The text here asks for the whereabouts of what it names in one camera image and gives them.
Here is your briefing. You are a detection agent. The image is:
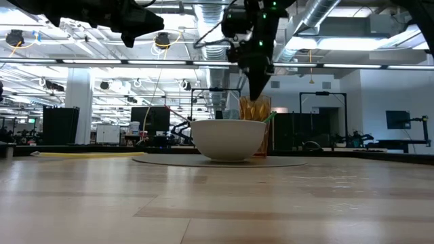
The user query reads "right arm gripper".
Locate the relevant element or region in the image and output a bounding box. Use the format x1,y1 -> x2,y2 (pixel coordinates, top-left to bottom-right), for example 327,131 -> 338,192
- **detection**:
233,13 -> 281,102

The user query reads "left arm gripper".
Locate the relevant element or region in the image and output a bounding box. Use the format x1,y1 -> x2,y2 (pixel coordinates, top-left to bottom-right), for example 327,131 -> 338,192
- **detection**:
117,5 -> 165,49

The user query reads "grey ceramic bowl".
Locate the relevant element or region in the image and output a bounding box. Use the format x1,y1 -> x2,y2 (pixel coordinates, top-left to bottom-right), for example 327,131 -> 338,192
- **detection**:
189,119 -> 267,163

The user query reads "amber plastic tumbler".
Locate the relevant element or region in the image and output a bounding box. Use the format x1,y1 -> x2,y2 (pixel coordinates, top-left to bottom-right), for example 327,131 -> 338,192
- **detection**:
239,95 -> 273,157

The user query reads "large black screen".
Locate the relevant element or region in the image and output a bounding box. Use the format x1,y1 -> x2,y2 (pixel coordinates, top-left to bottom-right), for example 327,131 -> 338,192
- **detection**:
130,106 -> 171,137

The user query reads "white square pillar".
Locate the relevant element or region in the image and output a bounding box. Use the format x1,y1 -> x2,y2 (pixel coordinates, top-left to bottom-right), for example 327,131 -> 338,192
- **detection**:
64,67 -> 95,146

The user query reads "white low cabinet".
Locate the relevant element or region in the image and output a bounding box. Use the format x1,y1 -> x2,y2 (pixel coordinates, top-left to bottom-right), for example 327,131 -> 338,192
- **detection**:
96,124 -> 121,145

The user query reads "round grey placemat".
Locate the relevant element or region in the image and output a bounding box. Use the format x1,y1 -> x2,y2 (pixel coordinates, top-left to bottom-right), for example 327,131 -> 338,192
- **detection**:
132,154 -> 308,169

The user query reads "tall black cabinet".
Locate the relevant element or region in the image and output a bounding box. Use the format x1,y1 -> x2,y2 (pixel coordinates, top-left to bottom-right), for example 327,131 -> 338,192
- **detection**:
43,106 -> 81,146

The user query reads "thin yellow stick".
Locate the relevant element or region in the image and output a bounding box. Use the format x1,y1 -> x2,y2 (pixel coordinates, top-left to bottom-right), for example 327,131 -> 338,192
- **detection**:
30,151 -> 146,159

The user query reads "dark background table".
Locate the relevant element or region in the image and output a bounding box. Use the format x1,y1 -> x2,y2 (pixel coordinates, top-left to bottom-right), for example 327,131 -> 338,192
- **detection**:
375,138 -> 432,154

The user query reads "black ceiling cable reel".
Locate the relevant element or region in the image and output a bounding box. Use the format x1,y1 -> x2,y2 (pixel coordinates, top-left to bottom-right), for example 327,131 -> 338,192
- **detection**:
5,29 -> 25,47
155,32 -> 172,48

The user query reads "black background station frame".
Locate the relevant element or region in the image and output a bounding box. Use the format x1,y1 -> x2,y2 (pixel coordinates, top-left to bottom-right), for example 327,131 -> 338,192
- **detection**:
298,91 -> 348,147
190,87 -> 242,120

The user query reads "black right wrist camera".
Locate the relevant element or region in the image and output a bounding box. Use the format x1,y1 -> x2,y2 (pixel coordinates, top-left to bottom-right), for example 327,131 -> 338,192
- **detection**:
220,8 -> 254,39

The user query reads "silver ribbed ceiling duct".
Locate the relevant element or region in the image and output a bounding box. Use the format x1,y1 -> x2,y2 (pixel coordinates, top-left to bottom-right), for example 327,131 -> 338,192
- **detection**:
276,0 -> 342,64

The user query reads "wall monitor on arm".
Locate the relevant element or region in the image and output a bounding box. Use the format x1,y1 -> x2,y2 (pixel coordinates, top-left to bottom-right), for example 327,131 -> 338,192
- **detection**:
385,110 -> 430,147

